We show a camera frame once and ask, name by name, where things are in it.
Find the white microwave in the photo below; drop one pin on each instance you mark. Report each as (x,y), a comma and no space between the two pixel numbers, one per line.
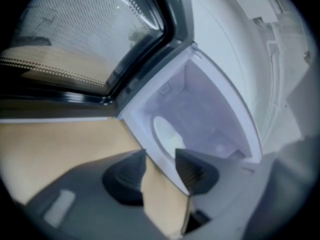
(225,59)

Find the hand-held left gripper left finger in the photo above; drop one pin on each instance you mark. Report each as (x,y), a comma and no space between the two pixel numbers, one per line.
(95,199)

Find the glass microwave turntable plate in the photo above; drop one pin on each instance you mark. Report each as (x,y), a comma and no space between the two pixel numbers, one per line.
(165,131)

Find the black-framed microwave door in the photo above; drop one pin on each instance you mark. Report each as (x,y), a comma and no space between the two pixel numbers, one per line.
(82,36)

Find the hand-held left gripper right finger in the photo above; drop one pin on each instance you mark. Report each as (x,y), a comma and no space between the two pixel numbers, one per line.
(200,174)

